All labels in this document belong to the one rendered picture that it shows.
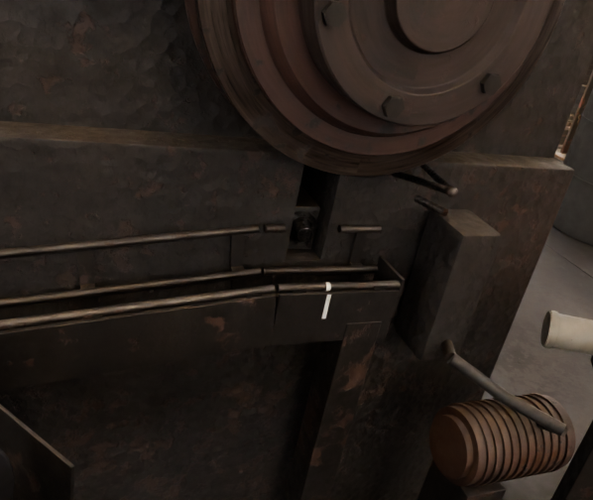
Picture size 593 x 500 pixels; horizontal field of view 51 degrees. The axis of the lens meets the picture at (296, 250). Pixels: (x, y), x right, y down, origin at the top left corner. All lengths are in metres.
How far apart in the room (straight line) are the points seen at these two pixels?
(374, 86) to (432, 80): 0.08
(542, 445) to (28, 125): 0.88
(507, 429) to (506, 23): 0.61
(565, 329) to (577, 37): 0.47
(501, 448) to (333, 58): 0.66
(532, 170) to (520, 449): 0.45
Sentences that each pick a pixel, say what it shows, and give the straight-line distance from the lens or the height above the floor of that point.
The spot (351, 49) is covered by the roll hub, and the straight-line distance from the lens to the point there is 0.65.
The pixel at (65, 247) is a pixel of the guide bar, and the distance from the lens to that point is 0.85.
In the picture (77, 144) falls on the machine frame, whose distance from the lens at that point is 0.81.
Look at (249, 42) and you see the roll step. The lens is 0.69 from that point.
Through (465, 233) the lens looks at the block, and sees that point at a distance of 0.95.
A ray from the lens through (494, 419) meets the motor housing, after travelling 1.05.
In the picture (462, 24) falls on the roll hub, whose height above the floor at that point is 1.09.
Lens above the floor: 1.14
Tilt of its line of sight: 27 degrees down
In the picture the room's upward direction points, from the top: 12 degrees clockwise
